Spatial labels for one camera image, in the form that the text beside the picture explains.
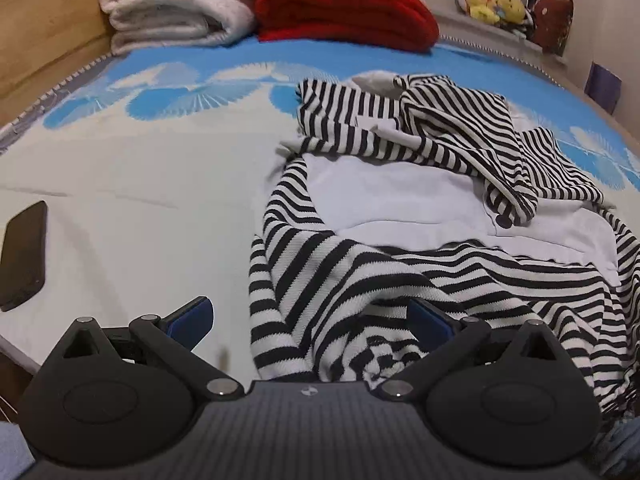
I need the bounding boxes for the striped white baby garment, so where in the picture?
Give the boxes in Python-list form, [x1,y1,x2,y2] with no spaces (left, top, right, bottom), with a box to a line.
[248,73,639,412]

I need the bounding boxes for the black smartphone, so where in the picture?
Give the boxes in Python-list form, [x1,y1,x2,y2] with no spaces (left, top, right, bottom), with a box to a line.
[0,200,49,312]

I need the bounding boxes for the blue white patterned bedspread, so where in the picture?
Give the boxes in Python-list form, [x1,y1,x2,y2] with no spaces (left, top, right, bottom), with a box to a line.
[0,34,640,196]

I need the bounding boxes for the yellow plush toys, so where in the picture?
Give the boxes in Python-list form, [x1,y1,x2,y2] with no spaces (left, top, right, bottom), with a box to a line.
[458,0,533,29]

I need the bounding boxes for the wooden headboard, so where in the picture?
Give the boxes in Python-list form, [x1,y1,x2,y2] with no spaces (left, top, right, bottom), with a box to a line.
[1,0,113,125]

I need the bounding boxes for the folded beige blanket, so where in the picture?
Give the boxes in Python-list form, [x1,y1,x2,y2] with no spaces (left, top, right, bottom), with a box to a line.
[99,0,256,55]

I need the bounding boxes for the red knitted blanket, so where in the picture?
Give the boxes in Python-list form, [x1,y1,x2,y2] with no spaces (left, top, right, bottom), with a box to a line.
[254,0,440,53]

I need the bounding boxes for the purple wall socket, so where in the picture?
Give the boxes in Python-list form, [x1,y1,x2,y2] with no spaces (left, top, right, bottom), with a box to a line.
[585,63,622,115]

